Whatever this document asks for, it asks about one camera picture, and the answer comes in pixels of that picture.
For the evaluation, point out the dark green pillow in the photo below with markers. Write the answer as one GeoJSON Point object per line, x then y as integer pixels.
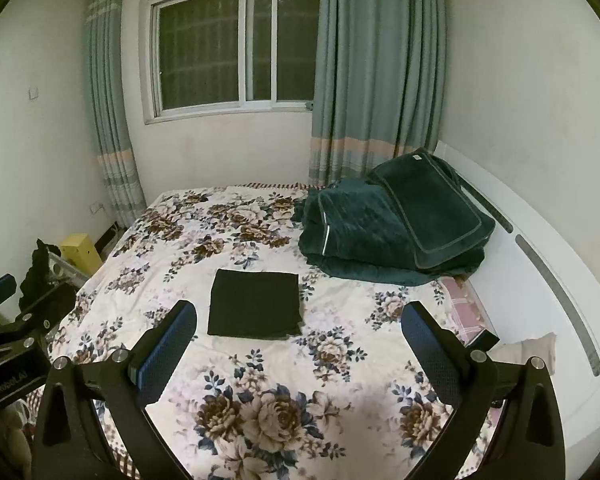
{"type": "Point", "coordinates": [430, 205]}

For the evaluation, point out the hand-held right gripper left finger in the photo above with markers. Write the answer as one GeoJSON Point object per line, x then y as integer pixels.
{"type": "Point", "coordinates": [167, 355]}

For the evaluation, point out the floral bedsheet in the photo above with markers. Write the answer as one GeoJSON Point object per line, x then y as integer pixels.
{"type": "Point", "coordinates": [260, 360]}

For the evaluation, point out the yellow box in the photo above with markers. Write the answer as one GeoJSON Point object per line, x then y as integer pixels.
{"type": "Point", "coordinates": [82, 255]}

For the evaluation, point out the white wall socket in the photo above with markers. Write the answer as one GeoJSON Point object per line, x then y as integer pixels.
{"type": "Point", "coordinates": [96, 207]}

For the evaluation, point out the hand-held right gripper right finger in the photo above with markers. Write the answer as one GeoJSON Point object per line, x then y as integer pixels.
{"type": "Point", "coordinates": [430, 355]}

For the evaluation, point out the dark green quilt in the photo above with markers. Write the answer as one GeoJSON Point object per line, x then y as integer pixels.
{"type": "Point", "coordinates": [350, 230]}

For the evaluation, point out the black cloth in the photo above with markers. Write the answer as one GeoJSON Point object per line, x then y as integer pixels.
{"type": "Point", "coordinates": [42, 272]}
{"type": "Point", "coordinates": [255, 305]}

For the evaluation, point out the grey-blue striped curtain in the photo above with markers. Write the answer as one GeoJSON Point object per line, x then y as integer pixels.
{"type": "Point", "coordinates": [375, 85]}
{"type": "Point", "coordinates": [112, 135]}

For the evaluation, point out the pink checked sheet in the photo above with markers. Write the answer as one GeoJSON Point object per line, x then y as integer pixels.
{"type": "Point", "coordinates": [462, 305]}

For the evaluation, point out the white framed window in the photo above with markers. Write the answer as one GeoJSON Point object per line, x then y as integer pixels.
{"type": "Point", "coordinates": [230, 40]}

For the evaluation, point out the black hanging cloth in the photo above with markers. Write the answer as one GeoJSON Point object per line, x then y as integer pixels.
{"type": "Point", "coordinates": [42, 272]}

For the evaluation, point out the white headboard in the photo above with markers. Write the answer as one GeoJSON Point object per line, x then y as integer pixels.
{"type": "Point", "coordinates": [530, 270]}

